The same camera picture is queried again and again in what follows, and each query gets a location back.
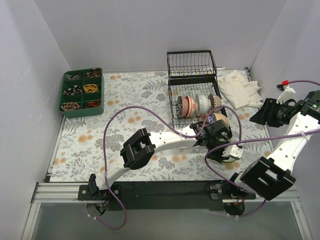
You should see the cream white bowl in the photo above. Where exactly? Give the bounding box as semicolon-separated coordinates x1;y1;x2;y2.
212;113;230;128

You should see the mint green bowl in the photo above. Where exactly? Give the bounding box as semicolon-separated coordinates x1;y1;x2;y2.
221;155;238;164

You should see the brown patterned bowl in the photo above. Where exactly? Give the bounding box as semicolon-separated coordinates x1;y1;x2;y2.
208;93;224;113

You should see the plain white bowl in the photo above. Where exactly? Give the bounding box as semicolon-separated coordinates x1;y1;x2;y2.
195;94;211;116

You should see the red floral bowl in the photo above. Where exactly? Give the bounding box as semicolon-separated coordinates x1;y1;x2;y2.
185;96;196;118

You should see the black wire dish rack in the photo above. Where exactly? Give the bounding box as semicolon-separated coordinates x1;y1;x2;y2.
166;50;221;130

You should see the grey leaf patterned bowl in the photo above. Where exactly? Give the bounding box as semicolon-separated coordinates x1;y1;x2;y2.
176;96;188;118

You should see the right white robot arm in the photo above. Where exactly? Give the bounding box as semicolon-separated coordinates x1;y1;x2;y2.
226;90;320;201

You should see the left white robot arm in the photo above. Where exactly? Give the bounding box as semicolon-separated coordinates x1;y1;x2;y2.
88;119;232;200

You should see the white folded cloth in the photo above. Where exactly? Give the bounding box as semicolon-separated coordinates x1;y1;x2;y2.
217;70;263;110

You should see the floral table mat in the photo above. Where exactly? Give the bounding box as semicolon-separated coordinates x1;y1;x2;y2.
50;71;272;182

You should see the green compartment tray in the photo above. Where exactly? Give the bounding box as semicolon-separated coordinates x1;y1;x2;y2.
58;67;105;119

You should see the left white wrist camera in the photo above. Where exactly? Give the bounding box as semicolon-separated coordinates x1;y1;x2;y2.
222;145;244;160

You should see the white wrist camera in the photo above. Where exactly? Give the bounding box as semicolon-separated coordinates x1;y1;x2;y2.
222;145;244;160
276;80;296;104

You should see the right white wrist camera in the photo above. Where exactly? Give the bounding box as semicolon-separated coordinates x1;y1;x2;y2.
276;80;296;104

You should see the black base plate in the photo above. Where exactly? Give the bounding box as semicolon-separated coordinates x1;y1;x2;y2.
77;180;256;211

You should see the aluminium frame rail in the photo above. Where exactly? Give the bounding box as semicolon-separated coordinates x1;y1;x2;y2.
32;182;301;203

